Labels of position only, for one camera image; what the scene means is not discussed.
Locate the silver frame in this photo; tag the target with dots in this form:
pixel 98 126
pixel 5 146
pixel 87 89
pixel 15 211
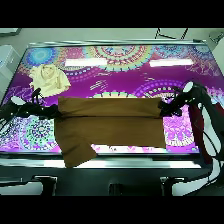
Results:
pixel 133 164

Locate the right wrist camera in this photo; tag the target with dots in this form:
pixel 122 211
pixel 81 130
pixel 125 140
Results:
pixel 176 91

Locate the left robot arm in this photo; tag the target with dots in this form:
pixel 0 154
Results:
pixel 23 110

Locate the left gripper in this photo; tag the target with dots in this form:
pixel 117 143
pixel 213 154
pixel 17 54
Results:
pixel 51 112

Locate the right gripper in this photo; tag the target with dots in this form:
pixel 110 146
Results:
pixel 170 108

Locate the brown garment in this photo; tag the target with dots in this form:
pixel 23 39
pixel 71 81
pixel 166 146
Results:
pixel 110 124

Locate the cream garment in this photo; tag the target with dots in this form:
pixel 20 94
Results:
pixel 50 80

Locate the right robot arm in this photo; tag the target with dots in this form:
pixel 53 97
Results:
pixel 188 87

